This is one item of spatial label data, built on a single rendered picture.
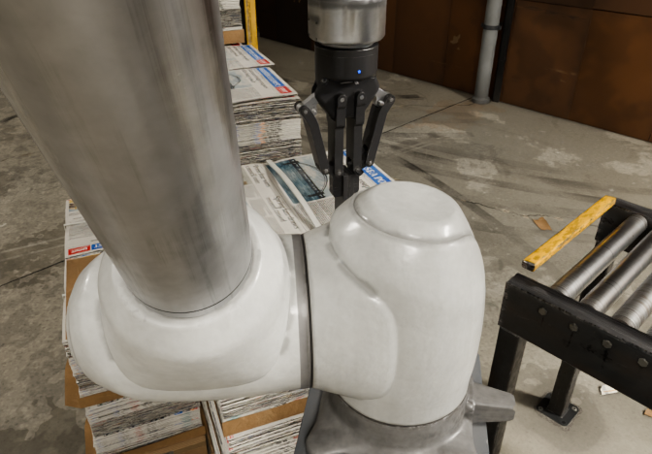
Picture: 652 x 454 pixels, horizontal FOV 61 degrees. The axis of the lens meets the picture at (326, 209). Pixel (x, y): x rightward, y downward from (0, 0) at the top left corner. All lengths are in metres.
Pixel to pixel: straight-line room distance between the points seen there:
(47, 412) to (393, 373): 1.76
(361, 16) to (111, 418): 1.31
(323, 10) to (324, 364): 0.37
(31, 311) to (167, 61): 2.44
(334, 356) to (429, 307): 0.10
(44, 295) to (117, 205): 2.43
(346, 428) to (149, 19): 0.50
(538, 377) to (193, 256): 1.95
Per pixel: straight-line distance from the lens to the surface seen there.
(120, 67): 0.22
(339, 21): 0.63
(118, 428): 1.70
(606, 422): 2.16
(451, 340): 0.53
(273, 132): 1.46
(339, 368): 0.52
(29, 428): 2.17
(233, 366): 0.48
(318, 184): 1.00
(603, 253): 1.42
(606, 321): 1.22
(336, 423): 0.64
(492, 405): 0.67
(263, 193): 0.98
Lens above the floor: 1.52
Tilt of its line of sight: 30 degrees down
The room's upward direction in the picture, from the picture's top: straight up
